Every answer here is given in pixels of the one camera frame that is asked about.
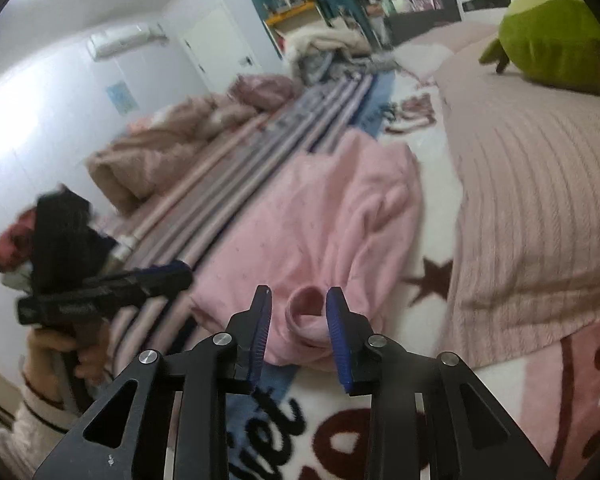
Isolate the yellow shelf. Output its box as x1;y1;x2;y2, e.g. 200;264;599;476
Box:
264;1;326;56

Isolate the pile of beige clothes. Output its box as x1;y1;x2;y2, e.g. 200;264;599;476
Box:
282;27;373;83

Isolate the red cloth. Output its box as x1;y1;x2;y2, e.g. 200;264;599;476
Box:
0;207;43;271

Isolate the person's left forearm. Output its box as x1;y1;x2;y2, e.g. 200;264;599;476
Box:
0;367;88;467

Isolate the plain pink pillow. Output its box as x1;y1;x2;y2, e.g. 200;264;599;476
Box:
395;22;501;82

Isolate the small blue wall poster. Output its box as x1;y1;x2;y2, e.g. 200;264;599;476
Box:
106;80;140;115

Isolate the pink dotted shirt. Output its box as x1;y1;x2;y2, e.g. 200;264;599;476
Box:
190;130;426;373

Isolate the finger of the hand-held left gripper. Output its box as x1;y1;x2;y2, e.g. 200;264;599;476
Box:
16;274;193;325
92;259;193;286

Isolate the pink quilt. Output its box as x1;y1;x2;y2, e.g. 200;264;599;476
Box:
85;92;271;213

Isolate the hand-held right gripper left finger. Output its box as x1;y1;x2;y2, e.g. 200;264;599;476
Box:
32;285;273;480

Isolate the white door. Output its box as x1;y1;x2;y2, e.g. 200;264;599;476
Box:
180;2;261;93

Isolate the green avocado plush toy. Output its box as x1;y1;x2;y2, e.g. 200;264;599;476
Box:
478;0;600;98

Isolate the striped printed blanket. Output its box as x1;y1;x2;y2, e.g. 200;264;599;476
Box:
100;67;600;480

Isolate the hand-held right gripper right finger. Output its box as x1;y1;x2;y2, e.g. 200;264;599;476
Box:
326;286;556;480

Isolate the person's left hand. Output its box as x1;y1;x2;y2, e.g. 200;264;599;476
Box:
25;319;113;387

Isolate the dark desk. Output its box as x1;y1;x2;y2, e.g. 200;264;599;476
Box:
384;10;462;42

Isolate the white air conditioner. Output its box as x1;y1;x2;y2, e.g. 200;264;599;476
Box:
86;21;168;61

